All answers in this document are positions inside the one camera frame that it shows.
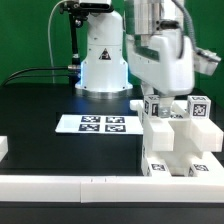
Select white tag sheet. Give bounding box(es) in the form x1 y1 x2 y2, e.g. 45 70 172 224
55 114 143 135

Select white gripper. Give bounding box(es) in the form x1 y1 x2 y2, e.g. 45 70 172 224
126 30 194 118

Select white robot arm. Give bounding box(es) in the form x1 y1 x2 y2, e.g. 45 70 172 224
78 0 220 117

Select white right fence rail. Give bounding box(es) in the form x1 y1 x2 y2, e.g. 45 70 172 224
202 152 224 177

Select white block left edge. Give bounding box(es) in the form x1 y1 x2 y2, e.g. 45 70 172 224
0 136 8 162

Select grey cable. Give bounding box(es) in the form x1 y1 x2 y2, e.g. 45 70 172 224
47 0 69 84

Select small white tag cube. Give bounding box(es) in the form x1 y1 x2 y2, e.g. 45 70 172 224
187 95 211 118

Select white fence rail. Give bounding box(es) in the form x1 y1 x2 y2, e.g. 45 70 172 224
202 152 224 177
0 175 224 203

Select black cables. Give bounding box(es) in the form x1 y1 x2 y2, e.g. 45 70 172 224
0 65 82 87

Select white chair back piece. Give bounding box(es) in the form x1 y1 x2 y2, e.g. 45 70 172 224
130 100 224 152

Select white front fence rail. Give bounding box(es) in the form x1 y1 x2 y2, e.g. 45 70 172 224
0 175 224 203

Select white chair seat block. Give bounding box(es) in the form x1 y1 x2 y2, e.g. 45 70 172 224
141 116 200 175

